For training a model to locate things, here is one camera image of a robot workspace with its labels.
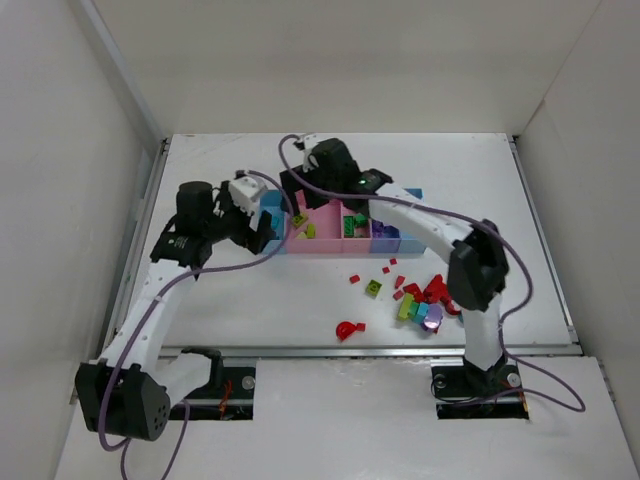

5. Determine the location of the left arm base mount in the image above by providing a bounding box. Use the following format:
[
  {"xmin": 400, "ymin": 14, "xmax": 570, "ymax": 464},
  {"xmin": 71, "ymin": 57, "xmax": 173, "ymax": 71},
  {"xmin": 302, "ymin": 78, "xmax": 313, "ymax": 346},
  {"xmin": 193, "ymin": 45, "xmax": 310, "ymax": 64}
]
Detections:
[{"xmin": 180, "ymin": 347, "xmax": 257, "ymax": 421}]

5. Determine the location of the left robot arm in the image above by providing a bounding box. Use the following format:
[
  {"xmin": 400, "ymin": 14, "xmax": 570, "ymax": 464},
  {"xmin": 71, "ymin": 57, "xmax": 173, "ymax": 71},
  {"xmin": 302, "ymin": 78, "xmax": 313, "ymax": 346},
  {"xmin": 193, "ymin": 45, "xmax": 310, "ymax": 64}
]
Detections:
[{"xmin": 75, "ymin": 171, "xmax": 276, "ymax": 451}]

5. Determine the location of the purple lego brick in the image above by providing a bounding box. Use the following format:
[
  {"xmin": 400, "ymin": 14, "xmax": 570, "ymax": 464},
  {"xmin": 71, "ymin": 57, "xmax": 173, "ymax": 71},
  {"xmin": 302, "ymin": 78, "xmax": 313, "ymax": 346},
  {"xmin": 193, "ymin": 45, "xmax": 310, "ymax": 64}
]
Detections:
[{"xmin": 371, "ymin": 220, "xmax": 400, "ymax": 239}]

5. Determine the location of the lime tall lego brick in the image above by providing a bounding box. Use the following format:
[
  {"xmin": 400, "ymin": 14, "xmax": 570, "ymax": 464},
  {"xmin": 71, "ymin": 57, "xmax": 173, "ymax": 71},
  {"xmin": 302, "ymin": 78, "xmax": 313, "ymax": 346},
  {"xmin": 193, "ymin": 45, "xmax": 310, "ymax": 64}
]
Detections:
[{"xmin": 396, "ymin": 293, "xmax": 415, "ymax": 321}]

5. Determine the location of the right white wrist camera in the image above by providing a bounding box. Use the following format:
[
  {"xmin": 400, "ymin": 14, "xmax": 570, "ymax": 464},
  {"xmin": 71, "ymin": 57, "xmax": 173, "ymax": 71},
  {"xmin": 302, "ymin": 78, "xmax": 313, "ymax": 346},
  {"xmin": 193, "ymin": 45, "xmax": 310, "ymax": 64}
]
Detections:
[{"xmin": 294, "ymin": 133, "xmax": 327, "ymax": 172}]

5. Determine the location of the red lego cluster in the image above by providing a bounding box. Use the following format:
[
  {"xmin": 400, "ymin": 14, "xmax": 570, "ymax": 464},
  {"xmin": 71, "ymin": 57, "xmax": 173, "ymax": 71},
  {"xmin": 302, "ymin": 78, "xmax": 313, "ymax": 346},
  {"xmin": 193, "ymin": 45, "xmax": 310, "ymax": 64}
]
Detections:
[{"xmin": 393, "ymin": 274, "xmax": 461, "ymax": 316}]

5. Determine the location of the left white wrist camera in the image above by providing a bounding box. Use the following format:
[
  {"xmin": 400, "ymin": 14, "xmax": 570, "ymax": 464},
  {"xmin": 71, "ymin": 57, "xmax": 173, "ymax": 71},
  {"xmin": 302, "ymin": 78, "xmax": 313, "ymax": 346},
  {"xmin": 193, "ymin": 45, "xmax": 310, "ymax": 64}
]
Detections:
[{"xmin": 228, "ymin": 176, "xmax": 267, "ymax": 217}]

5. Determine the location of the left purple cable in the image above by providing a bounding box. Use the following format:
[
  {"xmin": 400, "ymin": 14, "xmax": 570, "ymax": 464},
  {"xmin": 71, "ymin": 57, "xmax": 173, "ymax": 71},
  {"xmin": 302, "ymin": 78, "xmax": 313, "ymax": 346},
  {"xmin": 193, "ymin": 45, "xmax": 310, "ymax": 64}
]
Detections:
[{"xmin": 99, "ymin": 169, "xmax": 289, "ymax": 480}]

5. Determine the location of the lime square lego brick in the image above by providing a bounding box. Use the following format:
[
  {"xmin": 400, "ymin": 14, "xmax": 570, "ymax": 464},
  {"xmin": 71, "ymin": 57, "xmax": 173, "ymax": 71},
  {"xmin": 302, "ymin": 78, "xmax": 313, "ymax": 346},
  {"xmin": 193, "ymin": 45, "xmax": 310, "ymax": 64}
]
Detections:
[{"xmin": 365, "ymin": 280, "xmax": 382, "ymax": 298}]

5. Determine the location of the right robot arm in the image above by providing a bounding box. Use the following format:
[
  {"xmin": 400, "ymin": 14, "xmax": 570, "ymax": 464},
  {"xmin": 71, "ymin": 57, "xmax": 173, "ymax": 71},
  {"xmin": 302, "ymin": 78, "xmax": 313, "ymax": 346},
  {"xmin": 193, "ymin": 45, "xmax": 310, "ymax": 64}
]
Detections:
[{"xmin": 281, "ymin": 134, "xmax": 509, "ymax": 397}]

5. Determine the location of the red dome lego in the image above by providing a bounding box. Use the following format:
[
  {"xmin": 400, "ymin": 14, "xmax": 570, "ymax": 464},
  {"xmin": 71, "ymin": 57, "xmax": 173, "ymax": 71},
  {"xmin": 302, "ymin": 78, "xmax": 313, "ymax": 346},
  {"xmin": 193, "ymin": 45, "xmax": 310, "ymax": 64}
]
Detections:
[{"xmin": 335, "ymin": 321, "xmax": 366, "ymax": 342}]

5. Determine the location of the metal table rail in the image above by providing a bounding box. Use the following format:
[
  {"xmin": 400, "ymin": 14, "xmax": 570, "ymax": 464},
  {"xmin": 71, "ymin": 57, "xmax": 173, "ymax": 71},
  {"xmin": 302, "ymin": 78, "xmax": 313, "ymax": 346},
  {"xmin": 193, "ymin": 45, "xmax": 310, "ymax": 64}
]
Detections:
[{"xmin": 102, "ymin": 342, "xmax": 585, "ymax": 360}]

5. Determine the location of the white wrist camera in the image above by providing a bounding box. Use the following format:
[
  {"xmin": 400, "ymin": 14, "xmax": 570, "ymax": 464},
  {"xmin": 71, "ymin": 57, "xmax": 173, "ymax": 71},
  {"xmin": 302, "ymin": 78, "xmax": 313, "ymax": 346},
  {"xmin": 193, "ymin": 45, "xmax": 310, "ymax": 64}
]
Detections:
[
  {"xmin": 228, "ymin": 176, "xmax": 267, "ymax": 217},
  {"xmin": 294, "ymin": 133, "xmax": 327, "ymax": 172}
]

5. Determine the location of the small pink bin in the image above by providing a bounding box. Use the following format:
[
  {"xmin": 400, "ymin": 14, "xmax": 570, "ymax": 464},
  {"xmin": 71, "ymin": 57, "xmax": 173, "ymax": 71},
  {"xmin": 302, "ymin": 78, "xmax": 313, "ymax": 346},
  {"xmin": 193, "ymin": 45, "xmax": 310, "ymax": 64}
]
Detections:
[{"xmin": 341, "ymin": 206, "xmax": 372, "ymax": 255}]

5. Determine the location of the large pink bin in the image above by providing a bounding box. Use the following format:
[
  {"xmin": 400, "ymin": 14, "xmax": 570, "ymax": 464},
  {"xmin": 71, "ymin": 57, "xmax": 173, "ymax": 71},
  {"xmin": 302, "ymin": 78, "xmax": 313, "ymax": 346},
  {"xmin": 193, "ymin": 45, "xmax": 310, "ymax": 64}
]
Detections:
[{"xmin": 285, "ymin": 191, "xmax": 343, "ymax": 255}]

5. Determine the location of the light blue bin left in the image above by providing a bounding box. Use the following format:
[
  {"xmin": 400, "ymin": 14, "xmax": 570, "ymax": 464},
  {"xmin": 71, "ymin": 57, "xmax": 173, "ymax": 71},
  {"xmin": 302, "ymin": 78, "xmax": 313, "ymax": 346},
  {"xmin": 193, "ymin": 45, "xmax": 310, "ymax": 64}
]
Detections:
[{"xmin": 260, "ymin": 190, "xmax": 289, "ymax": 255}]

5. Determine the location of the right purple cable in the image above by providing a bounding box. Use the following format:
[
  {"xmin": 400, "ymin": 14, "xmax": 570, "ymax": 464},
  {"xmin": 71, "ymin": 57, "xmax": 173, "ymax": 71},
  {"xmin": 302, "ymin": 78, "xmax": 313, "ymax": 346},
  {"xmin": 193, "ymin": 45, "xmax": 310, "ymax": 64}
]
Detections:
[{"xmin": 277, "ymin": 132, "xmax": 587, "ymax": 414}]

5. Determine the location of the purple cable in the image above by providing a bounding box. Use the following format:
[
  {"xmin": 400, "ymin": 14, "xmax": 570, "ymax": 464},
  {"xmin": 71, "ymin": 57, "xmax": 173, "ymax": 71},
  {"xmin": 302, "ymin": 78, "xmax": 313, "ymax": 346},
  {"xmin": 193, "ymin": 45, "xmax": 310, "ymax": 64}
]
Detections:
[
  {"xmin": 99, "ymin": 169, "xmax": 289, "ymax": 480},
  {"xmin": 277, "ymin": 132, "xmax": 587, "ymax": 414}
]

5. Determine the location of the green lego row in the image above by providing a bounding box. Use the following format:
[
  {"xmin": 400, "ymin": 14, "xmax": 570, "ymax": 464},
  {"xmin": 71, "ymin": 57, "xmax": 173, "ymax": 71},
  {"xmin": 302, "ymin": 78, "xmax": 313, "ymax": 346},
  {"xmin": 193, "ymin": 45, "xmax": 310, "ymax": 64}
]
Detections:
[{"xmin": 343, "ymin": 214, "xmax": 368, "ymax": 238}]

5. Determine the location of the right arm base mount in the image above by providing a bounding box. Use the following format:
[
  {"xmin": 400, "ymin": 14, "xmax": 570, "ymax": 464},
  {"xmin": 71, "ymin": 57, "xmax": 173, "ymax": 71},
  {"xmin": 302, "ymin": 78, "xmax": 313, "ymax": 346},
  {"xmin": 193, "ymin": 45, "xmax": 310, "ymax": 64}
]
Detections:
[{"xmin": 430, "ymin": 364, "xmax": 529, "ymax": 420}]

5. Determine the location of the lavender flower lego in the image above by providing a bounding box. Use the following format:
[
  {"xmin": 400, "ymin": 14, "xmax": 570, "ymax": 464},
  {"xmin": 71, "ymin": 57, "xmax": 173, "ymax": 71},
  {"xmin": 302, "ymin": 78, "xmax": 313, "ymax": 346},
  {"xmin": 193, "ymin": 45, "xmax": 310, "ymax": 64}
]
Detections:
[{"xmin": 421, "ymin": 304, "xmax": 444, "ymax": 332}]

